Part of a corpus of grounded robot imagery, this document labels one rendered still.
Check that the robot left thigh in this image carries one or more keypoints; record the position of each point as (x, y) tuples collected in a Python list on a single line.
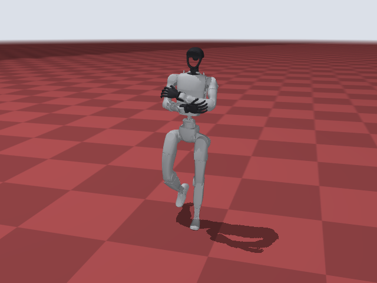
[(200, 157)]

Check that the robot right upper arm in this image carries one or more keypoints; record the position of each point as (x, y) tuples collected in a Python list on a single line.
[(172, 80)]

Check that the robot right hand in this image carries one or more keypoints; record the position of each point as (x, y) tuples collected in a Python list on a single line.
[(194, 108)]

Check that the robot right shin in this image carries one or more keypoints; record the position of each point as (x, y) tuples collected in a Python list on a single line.
[(175, 185)]

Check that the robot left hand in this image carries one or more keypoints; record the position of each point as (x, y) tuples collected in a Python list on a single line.
[(171, 93)]

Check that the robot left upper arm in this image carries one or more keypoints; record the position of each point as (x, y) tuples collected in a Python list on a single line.
[(212, 85)]

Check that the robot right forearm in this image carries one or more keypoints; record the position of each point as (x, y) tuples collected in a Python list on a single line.
[(172, 106)]

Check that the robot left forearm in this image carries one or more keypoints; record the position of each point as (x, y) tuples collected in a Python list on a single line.
[(188, 99)]

